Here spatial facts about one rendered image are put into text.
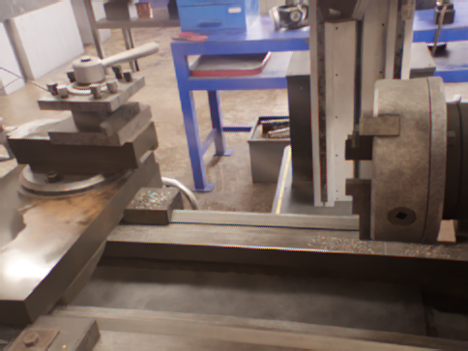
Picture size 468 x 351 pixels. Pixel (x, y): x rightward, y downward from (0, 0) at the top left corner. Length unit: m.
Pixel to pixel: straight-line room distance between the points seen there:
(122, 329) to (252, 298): 0.30
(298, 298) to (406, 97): 0.52
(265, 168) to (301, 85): 0.97
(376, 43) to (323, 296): 1.09
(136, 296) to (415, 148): 0.72
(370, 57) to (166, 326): 1.33
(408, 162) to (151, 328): 0.51
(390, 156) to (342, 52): 1.26
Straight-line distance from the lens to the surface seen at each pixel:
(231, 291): 1.15
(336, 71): 1.98
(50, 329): 0.96
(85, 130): 1.18
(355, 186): 0.84
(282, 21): 2.70
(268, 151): 2.93
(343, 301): 1.11
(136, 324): 0.95
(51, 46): 6.14
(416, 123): 0.73
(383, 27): 1.94
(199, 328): 0.91
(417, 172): 0.72
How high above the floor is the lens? 1.47
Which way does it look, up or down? 29 degrees down
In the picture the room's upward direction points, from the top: 6 degrees counter-clockwise
